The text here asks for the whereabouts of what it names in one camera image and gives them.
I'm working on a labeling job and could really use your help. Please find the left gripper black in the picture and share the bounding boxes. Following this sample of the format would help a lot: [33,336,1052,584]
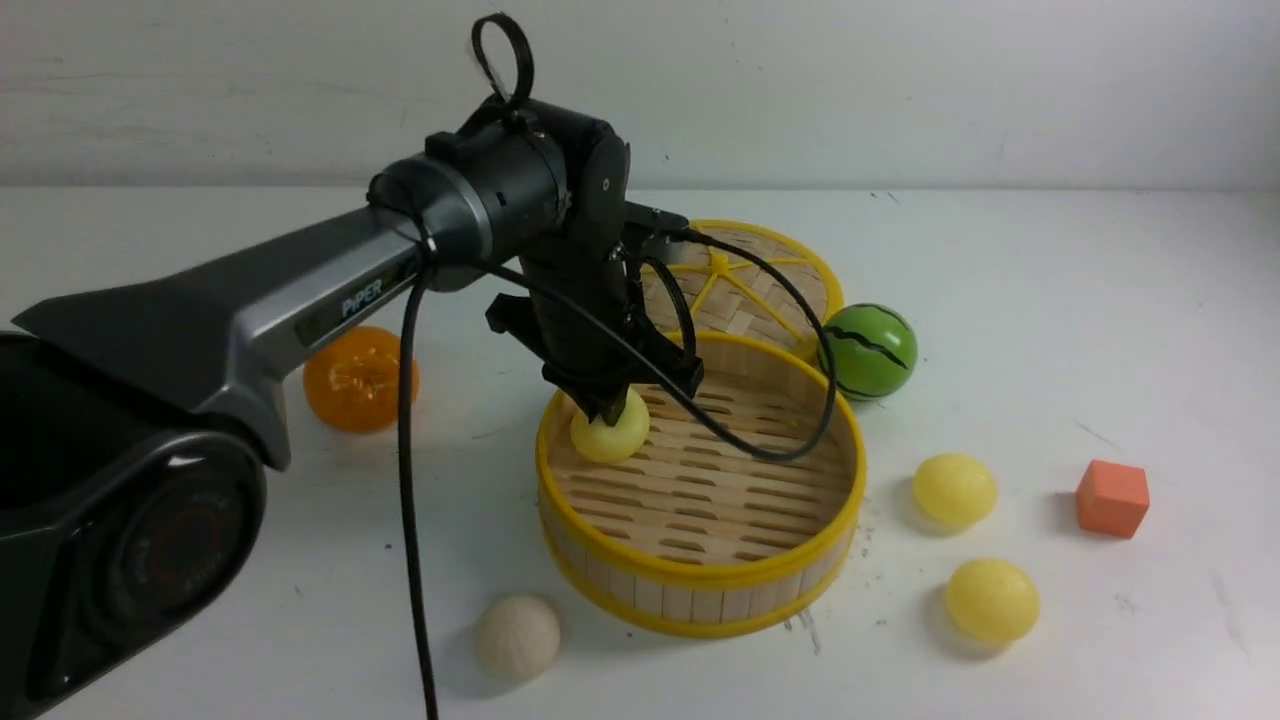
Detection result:
[485,241,704,427]

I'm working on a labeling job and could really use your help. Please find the yellow bun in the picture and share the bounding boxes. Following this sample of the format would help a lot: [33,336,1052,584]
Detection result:
[570,388,650,464]
[911,454,998,530]
[943,559,1041,646]

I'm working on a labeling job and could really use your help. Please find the white bun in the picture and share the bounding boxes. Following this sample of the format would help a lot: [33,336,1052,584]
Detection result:
[474,594,562,684]

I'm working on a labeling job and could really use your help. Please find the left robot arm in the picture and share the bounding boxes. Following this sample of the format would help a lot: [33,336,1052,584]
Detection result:
[3,97,703,719]

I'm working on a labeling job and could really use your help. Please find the woven bamboo steamer lid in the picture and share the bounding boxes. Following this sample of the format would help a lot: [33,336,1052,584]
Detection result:
[666,219,845,364]

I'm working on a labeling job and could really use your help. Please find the bamboo steamer tray yellow rim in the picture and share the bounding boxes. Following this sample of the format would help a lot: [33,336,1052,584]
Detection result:
[535,386,867,639]

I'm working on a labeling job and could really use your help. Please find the orange toy tangerine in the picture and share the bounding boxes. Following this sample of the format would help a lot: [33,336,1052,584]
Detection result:
[302,325,402,436]

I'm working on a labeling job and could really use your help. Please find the green toy watermelon ball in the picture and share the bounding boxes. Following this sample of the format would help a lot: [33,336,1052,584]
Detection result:
[817,304,919,401]

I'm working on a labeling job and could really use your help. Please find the orange foam cube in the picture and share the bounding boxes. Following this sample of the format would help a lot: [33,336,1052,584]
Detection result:
[1074,459,1149,541]

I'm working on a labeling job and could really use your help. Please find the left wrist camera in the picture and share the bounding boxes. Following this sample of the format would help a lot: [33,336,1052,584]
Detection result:
[622,201,690,243]

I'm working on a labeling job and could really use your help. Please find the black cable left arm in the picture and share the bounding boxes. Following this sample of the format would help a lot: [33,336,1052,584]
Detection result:
[397,12,838,720]

